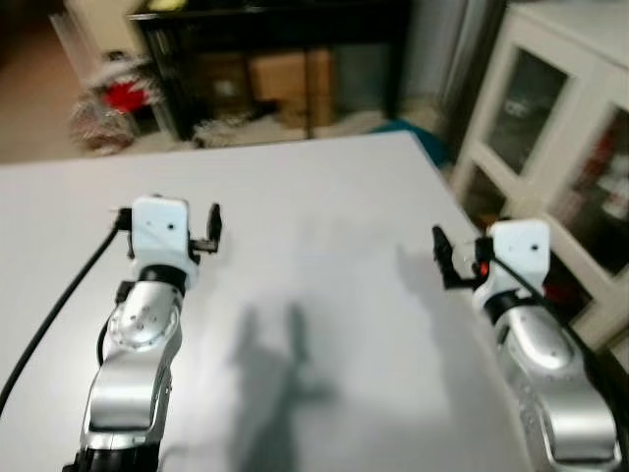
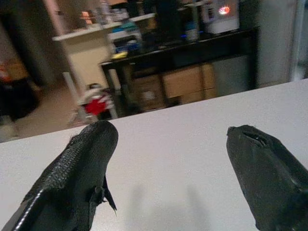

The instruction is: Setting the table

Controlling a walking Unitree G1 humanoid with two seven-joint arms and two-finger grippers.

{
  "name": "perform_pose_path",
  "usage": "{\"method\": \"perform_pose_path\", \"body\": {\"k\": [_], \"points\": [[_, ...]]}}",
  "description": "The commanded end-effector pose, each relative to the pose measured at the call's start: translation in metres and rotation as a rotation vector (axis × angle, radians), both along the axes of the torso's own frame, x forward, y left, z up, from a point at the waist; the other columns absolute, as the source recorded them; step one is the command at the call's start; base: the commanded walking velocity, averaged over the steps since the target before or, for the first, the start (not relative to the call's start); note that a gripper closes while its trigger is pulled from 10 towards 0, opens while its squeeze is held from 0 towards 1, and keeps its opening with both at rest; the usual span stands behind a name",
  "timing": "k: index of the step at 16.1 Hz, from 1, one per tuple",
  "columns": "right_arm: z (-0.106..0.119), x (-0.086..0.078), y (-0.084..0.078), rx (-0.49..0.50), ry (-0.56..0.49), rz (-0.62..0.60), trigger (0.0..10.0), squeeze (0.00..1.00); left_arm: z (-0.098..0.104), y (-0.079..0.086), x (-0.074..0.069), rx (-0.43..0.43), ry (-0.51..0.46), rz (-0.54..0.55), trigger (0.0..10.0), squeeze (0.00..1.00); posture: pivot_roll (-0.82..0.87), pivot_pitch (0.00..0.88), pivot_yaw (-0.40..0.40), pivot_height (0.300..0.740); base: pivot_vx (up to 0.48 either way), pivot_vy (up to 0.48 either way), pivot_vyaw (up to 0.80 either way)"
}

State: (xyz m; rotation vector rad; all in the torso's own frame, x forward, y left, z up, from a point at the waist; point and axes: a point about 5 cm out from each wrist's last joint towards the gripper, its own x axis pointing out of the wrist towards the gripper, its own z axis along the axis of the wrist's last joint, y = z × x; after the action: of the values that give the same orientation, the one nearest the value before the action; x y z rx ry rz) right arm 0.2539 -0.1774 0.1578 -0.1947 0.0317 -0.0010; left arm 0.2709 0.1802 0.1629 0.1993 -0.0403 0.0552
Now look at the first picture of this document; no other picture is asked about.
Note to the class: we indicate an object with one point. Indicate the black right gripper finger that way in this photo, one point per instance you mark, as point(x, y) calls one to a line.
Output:
point(443, 254)

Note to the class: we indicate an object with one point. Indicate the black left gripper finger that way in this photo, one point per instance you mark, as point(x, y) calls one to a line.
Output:
point(214, 224)

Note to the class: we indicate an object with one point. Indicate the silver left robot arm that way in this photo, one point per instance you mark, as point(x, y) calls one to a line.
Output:
point(133, 354)

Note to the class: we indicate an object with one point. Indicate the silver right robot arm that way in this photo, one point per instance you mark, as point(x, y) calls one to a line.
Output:
point(555, 388)

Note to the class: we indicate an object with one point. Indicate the red round object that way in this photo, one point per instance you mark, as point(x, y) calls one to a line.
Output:
point(560, 292)

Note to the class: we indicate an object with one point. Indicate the teal blue object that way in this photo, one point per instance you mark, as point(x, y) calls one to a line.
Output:
point(418, 138)

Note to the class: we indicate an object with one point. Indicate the black shelf unit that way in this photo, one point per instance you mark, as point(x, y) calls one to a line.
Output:
point(187, 69)

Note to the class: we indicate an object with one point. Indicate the brown cardboard box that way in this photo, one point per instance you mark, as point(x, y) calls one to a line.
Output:
point(290, 84)

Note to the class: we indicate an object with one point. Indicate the white glass-door cabinet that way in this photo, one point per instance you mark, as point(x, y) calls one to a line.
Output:
point(580, 118)

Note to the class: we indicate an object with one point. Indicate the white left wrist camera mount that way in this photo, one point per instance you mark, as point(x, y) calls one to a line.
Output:
point(159, 231)

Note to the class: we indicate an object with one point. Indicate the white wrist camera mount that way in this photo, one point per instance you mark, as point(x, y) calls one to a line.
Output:
point(518, 254)
point(159, 231)

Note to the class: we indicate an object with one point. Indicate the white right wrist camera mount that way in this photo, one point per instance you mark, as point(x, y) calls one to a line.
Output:
point(518, 254)

